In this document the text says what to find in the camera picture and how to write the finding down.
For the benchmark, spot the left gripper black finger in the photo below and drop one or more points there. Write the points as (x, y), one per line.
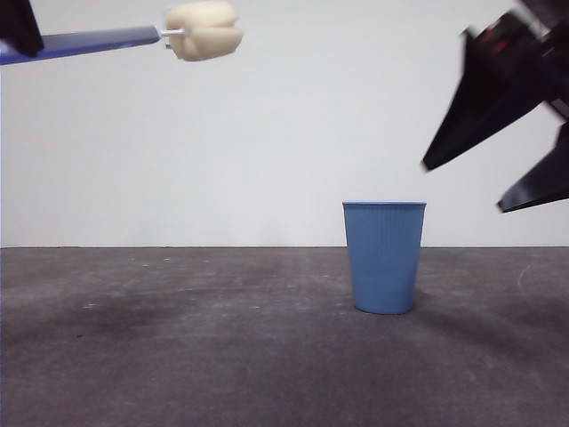
(18, 24)

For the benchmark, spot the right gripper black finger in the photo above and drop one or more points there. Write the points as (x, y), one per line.
(480, 102)
(542, 182)

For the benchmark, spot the blue ribbed plastic cup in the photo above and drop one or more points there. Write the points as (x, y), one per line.
(383, 262)

